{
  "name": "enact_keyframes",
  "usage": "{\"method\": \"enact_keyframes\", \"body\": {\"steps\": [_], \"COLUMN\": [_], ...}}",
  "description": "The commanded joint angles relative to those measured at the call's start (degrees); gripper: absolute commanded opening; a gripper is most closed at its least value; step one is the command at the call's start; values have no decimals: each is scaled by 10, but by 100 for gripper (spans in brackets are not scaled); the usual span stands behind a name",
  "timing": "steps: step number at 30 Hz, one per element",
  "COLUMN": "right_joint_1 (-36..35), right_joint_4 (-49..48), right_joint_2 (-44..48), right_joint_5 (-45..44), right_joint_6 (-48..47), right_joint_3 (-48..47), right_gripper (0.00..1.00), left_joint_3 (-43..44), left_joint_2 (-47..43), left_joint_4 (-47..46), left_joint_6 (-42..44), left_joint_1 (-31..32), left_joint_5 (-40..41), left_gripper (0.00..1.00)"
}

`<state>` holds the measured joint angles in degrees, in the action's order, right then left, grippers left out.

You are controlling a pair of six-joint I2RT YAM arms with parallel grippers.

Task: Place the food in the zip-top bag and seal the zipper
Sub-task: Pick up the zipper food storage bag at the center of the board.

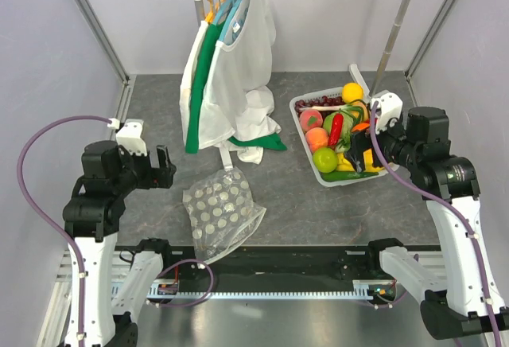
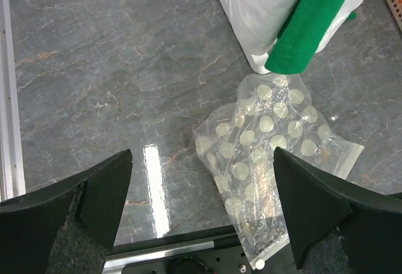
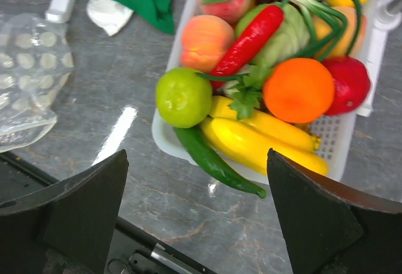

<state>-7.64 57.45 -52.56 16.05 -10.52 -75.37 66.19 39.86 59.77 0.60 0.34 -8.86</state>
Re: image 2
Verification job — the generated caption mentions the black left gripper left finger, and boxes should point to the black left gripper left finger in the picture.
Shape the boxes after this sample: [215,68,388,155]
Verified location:
[1,150,133,273]

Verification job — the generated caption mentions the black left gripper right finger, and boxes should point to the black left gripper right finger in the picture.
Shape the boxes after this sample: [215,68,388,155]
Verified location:
[273,148,401,273]

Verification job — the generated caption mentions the clear zip top bag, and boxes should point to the clear zip top bag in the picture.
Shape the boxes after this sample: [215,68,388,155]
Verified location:
[194,74,364,270]

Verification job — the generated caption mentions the green t-shirt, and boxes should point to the green t-shirt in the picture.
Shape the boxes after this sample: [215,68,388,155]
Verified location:
[264,0,345,75]

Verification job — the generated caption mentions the white mesh t-shirt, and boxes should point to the white mesh t-shirt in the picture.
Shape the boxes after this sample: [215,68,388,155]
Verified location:
[219,0,363,74]

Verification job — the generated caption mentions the aluminium frame rail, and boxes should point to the aluminium frame rail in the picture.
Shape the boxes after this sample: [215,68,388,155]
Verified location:
[0,0,26,201]

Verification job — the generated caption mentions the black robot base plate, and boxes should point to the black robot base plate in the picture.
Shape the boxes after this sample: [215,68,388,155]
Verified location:
[102,226,301,273]

